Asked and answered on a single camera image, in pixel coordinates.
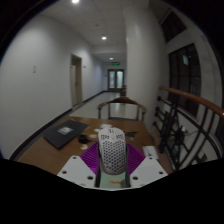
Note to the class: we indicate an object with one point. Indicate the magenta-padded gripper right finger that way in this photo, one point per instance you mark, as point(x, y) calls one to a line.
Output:
point(146, 168)

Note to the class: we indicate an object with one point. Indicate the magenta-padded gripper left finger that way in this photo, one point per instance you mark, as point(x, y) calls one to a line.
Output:
point(77, 166)

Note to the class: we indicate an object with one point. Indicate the white honeycomb computer mouse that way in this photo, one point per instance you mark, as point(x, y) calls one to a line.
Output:
point(112, 150)

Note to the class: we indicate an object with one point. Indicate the small black object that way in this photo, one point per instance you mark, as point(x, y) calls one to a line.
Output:
point(82, 138)

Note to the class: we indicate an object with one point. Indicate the small white card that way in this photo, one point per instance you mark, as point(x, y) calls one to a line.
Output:
point(106, 126)

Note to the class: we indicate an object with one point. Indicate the black railing with wooden handrail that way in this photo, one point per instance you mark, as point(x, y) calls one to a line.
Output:
point(186, 130)

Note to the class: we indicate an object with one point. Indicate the wooden armchair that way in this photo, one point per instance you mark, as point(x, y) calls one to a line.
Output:
point(122, 100)

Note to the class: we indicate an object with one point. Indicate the pale wooden room door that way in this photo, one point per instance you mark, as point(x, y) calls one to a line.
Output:
point(76, 81)

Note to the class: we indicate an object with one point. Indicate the glazed double door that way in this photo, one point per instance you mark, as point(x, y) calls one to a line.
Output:
point(116, 79)

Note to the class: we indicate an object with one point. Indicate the large dark window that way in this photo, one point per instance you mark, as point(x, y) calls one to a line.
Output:
point(184, 78)

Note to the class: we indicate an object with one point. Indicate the green exit sign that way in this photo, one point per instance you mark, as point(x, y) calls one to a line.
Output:
point(115, 63)

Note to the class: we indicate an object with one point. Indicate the round ceiling lights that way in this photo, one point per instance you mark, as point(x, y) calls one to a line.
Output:
point(104, 37)

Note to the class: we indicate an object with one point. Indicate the small dark transom window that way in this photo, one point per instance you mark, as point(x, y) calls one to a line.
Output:
point(172, 26)

